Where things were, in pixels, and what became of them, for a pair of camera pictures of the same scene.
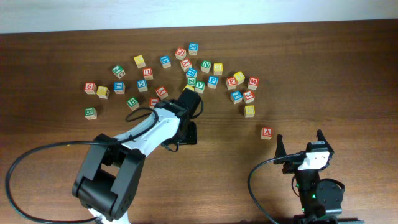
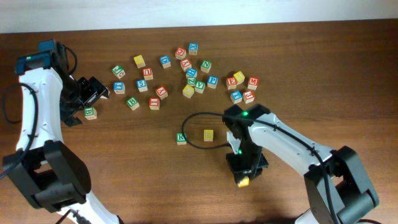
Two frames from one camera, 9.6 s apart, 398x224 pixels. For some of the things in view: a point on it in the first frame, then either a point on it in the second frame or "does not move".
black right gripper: (290, 163) -> (238, 165)
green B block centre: (133, 103) does not move
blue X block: (193, 48) does not move
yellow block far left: (139, 61) does not move
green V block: (199, 87) does not move
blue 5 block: (142, 85) does not move
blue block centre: (191, 72) does not move
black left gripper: (189, 137) -> (83, 101)
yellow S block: (217, 69) -> (208, 135)
